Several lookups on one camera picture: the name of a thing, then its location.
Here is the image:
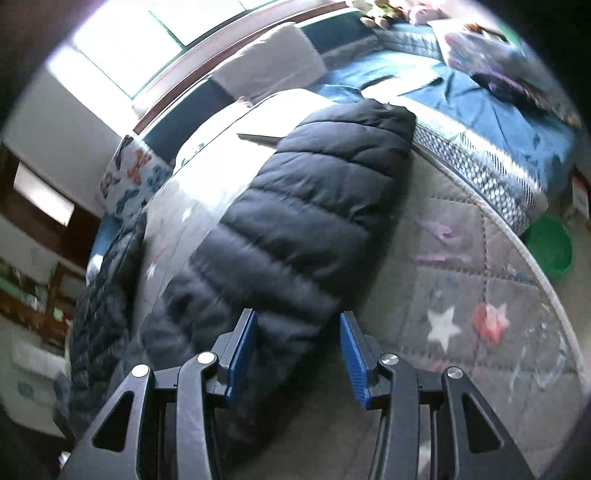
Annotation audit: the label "black puffer jacket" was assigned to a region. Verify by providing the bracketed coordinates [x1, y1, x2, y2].
[53, 99, 419, 444]

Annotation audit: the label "blue bed headboard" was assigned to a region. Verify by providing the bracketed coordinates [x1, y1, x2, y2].
[139, 9, 386, 155]

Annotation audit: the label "grey star quilt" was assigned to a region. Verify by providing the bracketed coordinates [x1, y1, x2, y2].
[134, 88, 589, 480]

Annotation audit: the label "butterfly print pillow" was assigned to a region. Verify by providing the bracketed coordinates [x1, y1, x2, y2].
[100, 136, 174, 217]

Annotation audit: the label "green plastic bucket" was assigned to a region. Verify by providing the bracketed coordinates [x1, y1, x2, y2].
[524, 217, 574, 287]

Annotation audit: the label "colourful printed blanket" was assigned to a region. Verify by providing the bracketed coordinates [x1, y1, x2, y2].
[434, 18, 583, 127]

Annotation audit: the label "plain white pillow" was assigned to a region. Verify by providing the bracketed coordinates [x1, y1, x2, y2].
[212, 23, 328, 97]

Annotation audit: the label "blue bed sheet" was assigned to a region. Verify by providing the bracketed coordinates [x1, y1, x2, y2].
[318, 23, 580, 195]

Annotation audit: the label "patterned mattress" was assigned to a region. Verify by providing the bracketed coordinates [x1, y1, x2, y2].
[409, 111, 550, 234]

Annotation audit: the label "dark wooden door frame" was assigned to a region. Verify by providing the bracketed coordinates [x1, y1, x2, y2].
[0, 143, 101, 252]

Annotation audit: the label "window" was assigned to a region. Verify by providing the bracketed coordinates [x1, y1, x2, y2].
[69, 0, 282, 100]

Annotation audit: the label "wooden wall shelf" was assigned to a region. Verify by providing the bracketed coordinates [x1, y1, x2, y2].
[0, 258, 72, 354]

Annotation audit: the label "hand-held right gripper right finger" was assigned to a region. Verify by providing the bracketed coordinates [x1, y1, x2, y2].
[339, 311, 539, 480]

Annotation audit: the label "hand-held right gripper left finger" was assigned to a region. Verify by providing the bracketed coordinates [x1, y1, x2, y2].
[58, 308, 258, 480]

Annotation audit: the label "stuffed toys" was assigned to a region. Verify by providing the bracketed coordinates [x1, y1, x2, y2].
[351, 0, 446, 27]

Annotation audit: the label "white wall box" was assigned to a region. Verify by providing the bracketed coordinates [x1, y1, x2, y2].
[11, 342, 70, 376]

